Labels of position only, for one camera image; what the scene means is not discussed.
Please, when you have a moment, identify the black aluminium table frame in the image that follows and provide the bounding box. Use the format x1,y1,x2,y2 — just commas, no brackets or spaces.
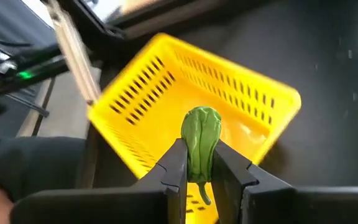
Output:
40,0,127,43

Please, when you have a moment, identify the yellow plastic basket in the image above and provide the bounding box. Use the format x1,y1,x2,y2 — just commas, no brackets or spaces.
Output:
87,32,303,224

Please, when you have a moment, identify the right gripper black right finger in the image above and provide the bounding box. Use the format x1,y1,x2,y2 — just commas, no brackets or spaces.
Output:
211,140,358,224

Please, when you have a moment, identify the person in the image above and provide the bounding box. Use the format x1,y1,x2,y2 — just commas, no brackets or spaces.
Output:
0,136,88,224

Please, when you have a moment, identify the long wrinkled green pepper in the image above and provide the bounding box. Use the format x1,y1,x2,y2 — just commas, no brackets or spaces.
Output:
180,106,223,206

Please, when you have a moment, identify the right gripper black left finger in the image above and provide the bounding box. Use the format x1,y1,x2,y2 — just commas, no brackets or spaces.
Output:
11,138,188,224

